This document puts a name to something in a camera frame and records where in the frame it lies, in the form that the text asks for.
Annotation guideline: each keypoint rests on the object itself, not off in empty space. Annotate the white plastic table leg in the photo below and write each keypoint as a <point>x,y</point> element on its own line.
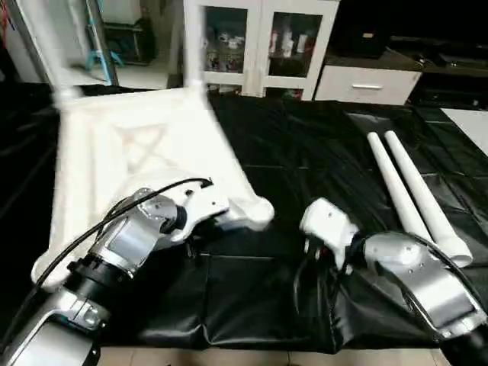
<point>46,46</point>
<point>427,206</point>
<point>194,46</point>
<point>389,175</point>

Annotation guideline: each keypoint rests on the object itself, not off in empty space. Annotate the white plastic table top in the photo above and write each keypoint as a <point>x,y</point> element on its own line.
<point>137,160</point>

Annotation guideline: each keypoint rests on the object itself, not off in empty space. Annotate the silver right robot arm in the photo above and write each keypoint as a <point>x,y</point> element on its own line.
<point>427,282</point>

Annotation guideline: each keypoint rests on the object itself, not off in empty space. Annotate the black mat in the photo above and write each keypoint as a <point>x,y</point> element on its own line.
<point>290,152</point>

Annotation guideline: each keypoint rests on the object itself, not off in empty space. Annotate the white drawer unit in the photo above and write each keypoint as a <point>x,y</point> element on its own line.
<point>366,84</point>

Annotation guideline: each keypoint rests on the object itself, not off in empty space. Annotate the black speaker box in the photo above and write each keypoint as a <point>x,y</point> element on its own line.
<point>362,42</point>

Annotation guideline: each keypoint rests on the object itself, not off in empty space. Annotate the white glass door cabinet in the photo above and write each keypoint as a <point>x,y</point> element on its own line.
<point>259,46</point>

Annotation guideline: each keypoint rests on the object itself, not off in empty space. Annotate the clear plastic storage box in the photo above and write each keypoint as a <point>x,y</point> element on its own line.
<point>128,42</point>

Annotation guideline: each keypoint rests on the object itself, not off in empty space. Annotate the grey metal pole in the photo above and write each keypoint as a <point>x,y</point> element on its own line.
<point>101,38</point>

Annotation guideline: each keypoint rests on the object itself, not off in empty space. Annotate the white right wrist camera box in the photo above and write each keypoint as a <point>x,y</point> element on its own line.
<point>328,225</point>

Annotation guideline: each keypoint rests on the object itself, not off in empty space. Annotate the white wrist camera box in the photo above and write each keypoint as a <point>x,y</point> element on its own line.
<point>202,207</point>
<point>328,225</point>

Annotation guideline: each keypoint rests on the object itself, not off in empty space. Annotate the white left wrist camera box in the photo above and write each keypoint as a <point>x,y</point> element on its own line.
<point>202,207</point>

